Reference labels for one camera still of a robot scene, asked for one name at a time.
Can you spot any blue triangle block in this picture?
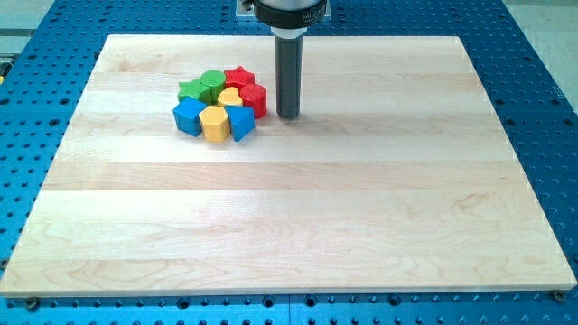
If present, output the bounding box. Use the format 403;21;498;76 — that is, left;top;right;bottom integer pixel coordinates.
225;106;255;142

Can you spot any red cylinder block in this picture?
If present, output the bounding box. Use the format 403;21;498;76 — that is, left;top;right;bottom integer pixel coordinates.
239;84;267;119

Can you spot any yellow pentagon block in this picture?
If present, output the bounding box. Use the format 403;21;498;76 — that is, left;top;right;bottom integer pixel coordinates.
199;106;230;143

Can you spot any yellow heart block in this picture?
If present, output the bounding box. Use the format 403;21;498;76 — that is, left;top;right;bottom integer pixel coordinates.
217;87;243;107

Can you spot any red star block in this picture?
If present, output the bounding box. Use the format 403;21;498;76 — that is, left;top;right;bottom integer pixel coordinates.
224;66;256;90

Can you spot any light wooden board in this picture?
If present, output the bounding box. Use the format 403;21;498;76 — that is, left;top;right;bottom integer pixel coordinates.
1;34;576;297

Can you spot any green cylinder block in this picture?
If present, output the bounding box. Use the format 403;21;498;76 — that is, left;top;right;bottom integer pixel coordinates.
200;70;226;102

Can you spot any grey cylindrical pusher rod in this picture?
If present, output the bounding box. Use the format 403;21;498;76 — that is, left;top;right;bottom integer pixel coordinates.
271;27;307;118

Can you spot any blue cube block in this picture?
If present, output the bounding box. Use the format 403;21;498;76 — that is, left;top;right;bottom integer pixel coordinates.
172;97;208;137

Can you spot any green star block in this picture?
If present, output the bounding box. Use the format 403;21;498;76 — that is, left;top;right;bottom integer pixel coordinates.
177;79;212;105

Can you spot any left board corner bolt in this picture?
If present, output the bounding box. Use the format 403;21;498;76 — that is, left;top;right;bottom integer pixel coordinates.
24;297;40;311

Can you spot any board corner bolt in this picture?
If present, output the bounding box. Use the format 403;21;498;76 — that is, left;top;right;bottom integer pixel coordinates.
550;290;566;303
24;297;40;311

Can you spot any right board corner bolt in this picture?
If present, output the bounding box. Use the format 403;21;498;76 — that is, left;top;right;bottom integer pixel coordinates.
550;290;566;303

